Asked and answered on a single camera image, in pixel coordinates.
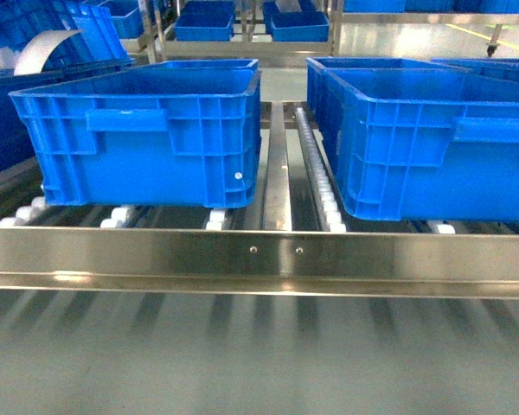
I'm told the steel flow rack shelf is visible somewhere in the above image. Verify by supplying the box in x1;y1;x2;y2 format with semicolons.
0;100;519;299

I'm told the blue plastic bin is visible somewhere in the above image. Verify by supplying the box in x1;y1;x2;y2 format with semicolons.
10;67;261;208
324;68;519;223

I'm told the white curved sheet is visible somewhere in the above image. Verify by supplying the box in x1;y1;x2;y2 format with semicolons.
14;29;81;76

